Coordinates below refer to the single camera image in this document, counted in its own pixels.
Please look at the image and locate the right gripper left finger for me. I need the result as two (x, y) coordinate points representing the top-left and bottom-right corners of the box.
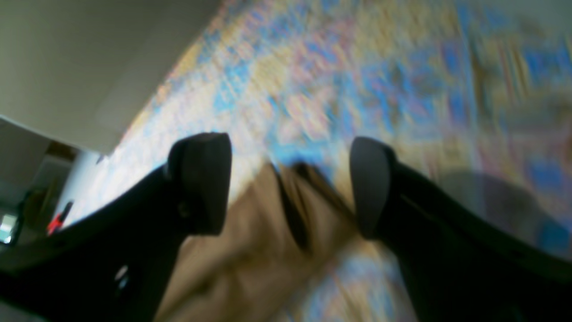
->
(0, 132), (232, 322)

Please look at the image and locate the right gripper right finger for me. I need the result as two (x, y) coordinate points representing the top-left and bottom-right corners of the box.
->
(349, 136), (571, 322)

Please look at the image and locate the brown t-shirt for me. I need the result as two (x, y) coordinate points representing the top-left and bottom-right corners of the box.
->
(155, 163), (357, 322)

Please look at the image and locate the orange black clamp bottom right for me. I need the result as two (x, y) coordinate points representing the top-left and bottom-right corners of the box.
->
(46, 200), (74, 236)

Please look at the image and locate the patterned tablecloth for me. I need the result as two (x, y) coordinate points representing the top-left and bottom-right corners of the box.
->
(63, 0), (572, 322)

